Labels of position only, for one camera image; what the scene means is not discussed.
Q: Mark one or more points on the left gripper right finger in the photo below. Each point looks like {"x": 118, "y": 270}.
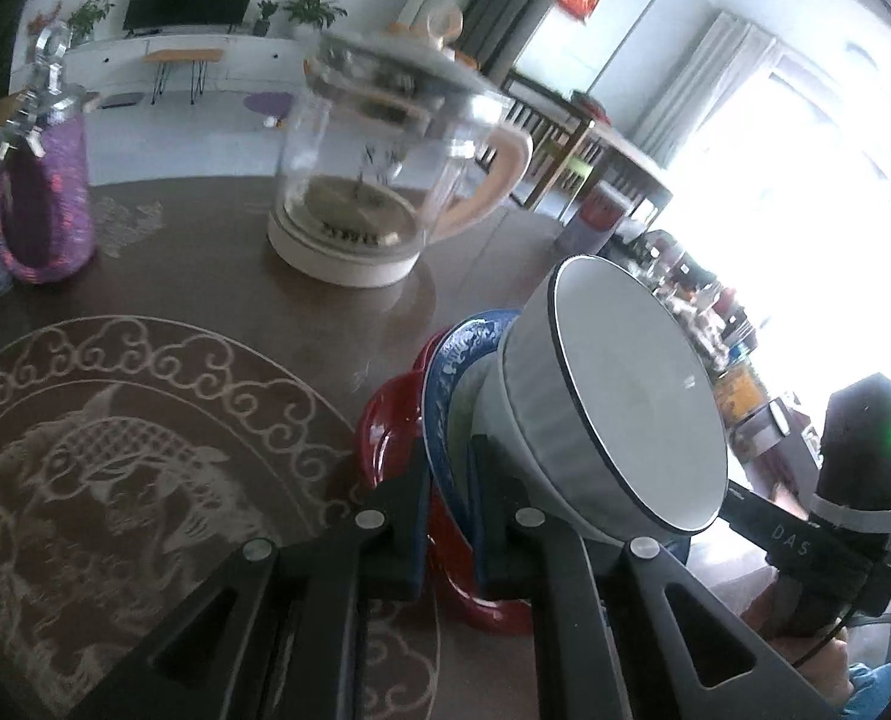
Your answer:
{"x": 618, "y": 634}

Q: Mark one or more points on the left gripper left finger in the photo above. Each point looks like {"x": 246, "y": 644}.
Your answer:
{"x": 279, "y": 632}

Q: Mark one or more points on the ribbed white bowl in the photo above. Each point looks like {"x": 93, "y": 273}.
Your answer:
{"x": 597, "y": 403}

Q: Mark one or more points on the blue white patterned plate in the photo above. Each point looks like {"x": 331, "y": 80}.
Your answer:
{"x": 453, "y": 378}

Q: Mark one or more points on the red white canister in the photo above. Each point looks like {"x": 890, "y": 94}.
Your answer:
{"x": 597, "y": 217}

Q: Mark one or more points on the wooden side furniture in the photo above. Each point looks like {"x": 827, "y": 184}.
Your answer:
{"x": 576, "y": 148}

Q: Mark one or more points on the glass kettle with lid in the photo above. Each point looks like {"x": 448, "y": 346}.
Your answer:
{"x": 394, "y": 143}

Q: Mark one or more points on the wooden bench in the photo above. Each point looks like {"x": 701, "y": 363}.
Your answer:
{"x": 166, "y": 61}

